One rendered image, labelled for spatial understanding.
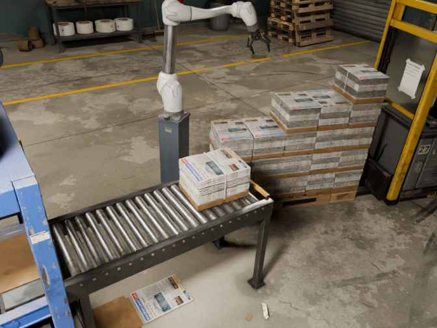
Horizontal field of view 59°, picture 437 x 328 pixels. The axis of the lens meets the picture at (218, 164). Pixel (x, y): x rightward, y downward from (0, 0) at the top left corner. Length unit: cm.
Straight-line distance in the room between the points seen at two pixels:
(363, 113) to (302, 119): 58
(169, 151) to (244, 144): 63
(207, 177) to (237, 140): 92
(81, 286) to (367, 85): 265
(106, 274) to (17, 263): 47
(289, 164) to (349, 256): 92
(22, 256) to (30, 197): 87
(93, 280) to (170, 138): 143
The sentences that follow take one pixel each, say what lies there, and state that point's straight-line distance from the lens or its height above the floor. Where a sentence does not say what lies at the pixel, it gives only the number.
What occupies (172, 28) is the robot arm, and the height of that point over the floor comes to 164.
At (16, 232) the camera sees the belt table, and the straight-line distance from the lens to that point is 248.
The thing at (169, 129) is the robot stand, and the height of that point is 91.
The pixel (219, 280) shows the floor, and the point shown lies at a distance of 308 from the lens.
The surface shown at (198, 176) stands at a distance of 231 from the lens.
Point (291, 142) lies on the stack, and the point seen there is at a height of 75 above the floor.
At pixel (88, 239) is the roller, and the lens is 230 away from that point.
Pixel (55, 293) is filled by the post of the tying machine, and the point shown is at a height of 100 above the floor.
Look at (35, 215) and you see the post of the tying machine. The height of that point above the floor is 142.
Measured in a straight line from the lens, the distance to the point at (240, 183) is 245.
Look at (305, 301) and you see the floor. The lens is 306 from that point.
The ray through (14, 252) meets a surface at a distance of 235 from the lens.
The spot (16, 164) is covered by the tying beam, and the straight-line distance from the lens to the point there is 158.
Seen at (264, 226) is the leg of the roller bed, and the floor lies 60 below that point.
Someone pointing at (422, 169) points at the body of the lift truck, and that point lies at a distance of 421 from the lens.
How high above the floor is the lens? 233
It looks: 32 degrees down
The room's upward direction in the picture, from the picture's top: 3 degrees clockwise
